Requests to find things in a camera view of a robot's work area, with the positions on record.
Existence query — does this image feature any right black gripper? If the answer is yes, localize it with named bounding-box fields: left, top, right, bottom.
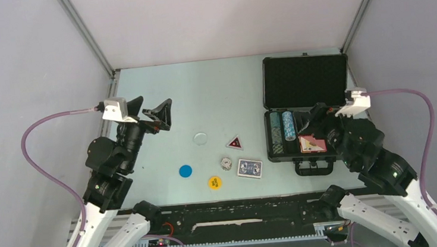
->
left=290, top=98, right=362, bottom=173

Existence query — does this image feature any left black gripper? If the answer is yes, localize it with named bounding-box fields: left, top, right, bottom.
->
left=115, top=93, right=178, bottom=172

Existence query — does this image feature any clear round dealer button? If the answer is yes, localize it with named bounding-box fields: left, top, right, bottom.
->
left=193, top=132, right=208, bottom=146

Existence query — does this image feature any blue card deck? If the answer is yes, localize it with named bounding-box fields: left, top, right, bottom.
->
left=237, top=158, right=263, bottom=179

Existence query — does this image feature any triangular all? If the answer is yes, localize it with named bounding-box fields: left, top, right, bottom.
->
left=226, top=135, right=244, bottom=151

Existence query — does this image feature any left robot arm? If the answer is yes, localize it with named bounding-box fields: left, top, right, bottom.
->
left=67, top=96, right=172, bottom=247

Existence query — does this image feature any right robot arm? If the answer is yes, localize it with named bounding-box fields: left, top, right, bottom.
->
left=294, top=103, right=437, bottom=247

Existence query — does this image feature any black poker set case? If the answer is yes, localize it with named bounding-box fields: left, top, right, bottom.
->
left=262, top=53, right=348, bottom=177

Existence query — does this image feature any red card deck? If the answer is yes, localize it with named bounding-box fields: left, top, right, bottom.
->
left=298, top=135, right=328, bottom=154

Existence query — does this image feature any light blue chip row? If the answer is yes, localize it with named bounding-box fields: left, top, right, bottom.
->
left=282, top=111, right=297, bottom=141

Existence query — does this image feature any blue round button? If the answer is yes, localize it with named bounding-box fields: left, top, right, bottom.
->
left=178, top=164, right=193, bottom=178

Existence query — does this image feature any grey poker chip stack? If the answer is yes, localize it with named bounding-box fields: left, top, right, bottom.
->
left=220, top=157, right=232, bottom=171

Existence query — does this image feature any yellow round button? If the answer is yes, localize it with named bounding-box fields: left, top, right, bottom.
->
left=208, top=176, right=222, bottom=190

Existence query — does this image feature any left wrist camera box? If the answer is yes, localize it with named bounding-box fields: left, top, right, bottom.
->
left=102, top=97, right=132, bottom=123

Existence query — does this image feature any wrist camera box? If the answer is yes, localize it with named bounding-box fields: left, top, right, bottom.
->
left=102, top=97, right=132, bottom=123
left=335, top=87, right=371, bottom=117

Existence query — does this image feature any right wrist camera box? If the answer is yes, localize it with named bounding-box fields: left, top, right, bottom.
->
left=335, top=87, right=371, bottom=117

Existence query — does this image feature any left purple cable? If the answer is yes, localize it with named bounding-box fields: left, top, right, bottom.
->
left=18, top=105, right=114, bottom=247

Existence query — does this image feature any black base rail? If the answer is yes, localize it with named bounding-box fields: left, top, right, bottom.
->
left=150, top=192, right=344, bottom=246

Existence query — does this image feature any left aluminium frame post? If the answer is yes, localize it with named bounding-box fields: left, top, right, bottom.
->
left=57, top=0, right=115, bottom=79

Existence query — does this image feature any aluminium frame post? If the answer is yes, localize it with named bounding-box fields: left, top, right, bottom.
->
left=340, top=0, right=372, bottom=54
left=57, top=0, right=115, bottom=79

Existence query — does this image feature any right aluminium frame post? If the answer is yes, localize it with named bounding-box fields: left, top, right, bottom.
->
left=340, top=0, right=372, bottom=54

